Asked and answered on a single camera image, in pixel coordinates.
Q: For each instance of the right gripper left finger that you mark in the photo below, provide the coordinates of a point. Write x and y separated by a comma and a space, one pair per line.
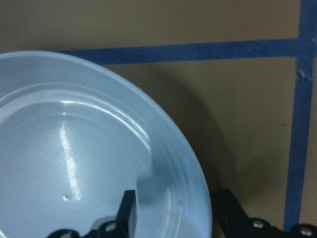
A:
123, 225

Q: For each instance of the blue plate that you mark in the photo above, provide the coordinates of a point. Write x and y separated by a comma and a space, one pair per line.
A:
74, 136

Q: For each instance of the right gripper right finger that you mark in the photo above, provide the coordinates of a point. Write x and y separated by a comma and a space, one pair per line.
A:
235, 223

